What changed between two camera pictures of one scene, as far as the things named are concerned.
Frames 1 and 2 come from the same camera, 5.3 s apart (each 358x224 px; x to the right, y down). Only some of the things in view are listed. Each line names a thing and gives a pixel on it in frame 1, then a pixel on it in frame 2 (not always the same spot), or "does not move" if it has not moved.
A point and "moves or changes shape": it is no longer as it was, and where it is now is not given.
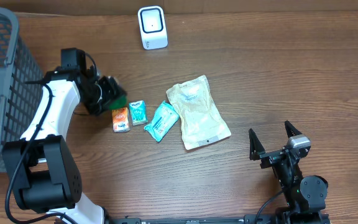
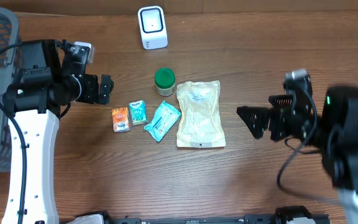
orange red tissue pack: x=120 y=120 does not move
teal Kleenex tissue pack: x=138 y=112 does not move
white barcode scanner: x=153 y=27 does not move
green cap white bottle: x=119 y=103 -> x=165 y=79
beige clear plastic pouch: x=201 y=122 moves or changes shape
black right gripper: x=257 y=152 -> x=278 y=116
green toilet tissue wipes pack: x=165 y=117 does not move
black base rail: x=248 y=219 does not move
